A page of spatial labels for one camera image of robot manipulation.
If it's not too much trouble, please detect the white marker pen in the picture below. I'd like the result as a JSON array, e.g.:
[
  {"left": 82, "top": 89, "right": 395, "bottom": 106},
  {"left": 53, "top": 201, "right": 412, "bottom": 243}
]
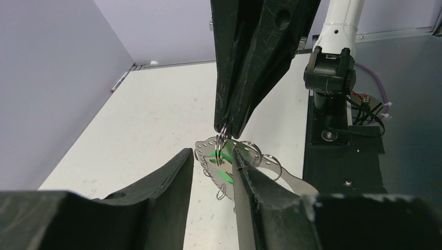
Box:
[{"left": 110, "top": 71, "right": 129, "bottom": 93}]

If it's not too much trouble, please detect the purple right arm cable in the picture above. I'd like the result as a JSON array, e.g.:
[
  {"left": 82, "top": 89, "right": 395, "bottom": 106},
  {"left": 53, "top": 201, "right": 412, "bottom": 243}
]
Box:
[{"left": 353, "top": 62, "right": 392, "bottom": 125}]

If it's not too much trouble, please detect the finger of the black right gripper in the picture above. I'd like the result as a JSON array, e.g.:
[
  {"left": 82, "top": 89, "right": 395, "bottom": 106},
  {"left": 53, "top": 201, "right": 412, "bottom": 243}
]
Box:
[
  {"left": 211, "top": 1, "right": 242, "bottom": 133},
  {"left": 228, "top": 1, "right": 320, "bottom": 139}
]

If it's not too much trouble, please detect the green key tag with key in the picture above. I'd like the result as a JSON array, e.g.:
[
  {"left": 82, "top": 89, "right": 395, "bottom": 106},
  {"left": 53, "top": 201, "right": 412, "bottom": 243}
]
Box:
[{"left": 209, "top": 152, "right": 233, "bottom": 185}]

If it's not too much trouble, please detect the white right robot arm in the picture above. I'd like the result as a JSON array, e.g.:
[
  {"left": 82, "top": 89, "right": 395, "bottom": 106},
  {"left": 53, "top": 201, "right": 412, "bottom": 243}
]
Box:
[{"left": 211, "top": 1, "right": 364, "bottom": 138}]

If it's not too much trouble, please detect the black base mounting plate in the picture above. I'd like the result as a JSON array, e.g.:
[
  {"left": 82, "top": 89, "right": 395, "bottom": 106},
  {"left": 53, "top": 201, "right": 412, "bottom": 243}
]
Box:
[{"left": 302, "top": 96, "right": 387, "bottom": 195}]

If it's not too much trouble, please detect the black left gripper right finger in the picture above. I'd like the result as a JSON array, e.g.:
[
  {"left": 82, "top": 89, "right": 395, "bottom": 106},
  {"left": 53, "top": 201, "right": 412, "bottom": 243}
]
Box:
[{"left": 234, "top": 169, "right": 441, "bottom": 249}]

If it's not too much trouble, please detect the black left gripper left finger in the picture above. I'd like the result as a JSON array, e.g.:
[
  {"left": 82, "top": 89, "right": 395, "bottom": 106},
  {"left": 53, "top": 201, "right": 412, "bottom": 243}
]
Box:
[{"left": 1, "top": 148, "right": 194, "bottom": 249}]

